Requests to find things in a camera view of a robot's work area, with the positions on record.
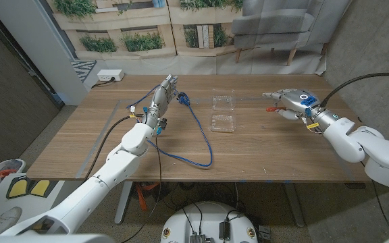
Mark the orange strap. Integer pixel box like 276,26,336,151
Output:
136,182,161,212

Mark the grey table leg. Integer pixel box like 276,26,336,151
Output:
114,181,134,225
282,182,306,229

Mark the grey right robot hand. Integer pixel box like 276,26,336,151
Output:
261,88,323,121

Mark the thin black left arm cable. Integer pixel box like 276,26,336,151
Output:
122,133,163,243

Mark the white sneaker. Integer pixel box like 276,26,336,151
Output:
0,206,23,236

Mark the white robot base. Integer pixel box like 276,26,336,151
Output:
160,201,259,243

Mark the black power adapter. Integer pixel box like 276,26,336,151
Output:
218,221,231,240

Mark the small black box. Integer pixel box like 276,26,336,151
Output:
257,225,272,241

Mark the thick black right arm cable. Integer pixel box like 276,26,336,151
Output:
319,72,389,108

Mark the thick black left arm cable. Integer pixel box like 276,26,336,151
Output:
84,115,145,182

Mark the white bin with orange contents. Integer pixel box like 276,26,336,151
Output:
0,158,26,178

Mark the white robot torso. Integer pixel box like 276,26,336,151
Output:
0,232,389,243

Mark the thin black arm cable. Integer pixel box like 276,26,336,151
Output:
122,133,163,243
359,161,389,237

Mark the printed garden backdrop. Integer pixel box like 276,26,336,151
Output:
45,0,353,76

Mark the blue USB cable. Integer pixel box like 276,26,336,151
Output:
126,83,213,169

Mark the clear plastic clamshell container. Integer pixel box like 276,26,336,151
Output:
209,88,238,134

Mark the white power strip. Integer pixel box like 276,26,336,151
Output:
97,69,126,82

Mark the yellow foot pedal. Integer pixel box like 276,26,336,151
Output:
32,180,51,196
5,178,30,200

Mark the chevron patterned mat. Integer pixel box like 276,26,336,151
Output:
71,59,97,84

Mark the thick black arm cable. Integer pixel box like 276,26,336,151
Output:
319,72,389,108
84,115,145,182

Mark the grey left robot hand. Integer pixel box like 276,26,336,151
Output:
143,74,179,128

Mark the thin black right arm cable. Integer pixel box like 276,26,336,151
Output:
359,161,389,237

